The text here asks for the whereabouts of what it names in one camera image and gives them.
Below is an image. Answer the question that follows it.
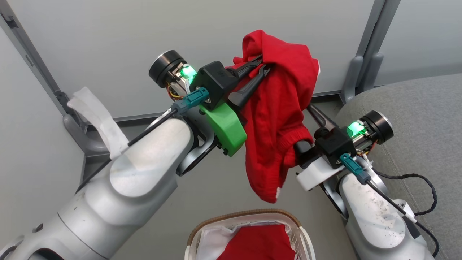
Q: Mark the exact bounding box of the white cable label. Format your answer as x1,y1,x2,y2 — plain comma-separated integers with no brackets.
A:
393,200,417,222

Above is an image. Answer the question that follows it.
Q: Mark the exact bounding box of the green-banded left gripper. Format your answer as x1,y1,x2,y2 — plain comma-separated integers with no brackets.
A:
149,50,272,157

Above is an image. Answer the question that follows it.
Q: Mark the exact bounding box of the grey partition post with foot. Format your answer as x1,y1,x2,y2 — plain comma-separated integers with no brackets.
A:
0,0,110,156

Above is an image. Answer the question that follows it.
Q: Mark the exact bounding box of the grey slotted partition post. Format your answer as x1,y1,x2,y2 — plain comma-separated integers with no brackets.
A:
341,0,401,103

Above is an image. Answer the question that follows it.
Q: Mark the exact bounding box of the red sweatshirt with white trim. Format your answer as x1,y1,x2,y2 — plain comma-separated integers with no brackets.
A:
226,30,321,204

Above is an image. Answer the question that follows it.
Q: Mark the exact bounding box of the translucent white tape strap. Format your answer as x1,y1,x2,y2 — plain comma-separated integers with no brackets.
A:
67,87,130,159

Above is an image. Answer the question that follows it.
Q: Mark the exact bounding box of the white cloth basket liner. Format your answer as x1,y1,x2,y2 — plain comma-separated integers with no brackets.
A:
197,221,302,260

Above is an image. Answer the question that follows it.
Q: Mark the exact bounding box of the thin black looped cable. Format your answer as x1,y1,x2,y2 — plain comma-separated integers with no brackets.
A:
368,168,438,217

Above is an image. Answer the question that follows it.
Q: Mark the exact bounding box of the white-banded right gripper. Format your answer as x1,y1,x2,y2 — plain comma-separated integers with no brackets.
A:
293,104,394,192

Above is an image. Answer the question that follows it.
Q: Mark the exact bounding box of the red garment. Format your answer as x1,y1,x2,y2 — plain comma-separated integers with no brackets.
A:
217,224,298,260

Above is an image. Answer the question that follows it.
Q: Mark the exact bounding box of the black cable with teal plug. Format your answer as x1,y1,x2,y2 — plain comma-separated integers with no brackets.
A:
340,153,440,257
75,87,210,194

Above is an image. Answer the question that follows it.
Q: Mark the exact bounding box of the grey fabric sofa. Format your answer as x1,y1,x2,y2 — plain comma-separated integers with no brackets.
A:
334,73,462,260

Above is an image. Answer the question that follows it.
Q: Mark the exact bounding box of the white basket with brown rim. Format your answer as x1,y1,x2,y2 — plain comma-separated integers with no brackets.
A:
185,209,316,260

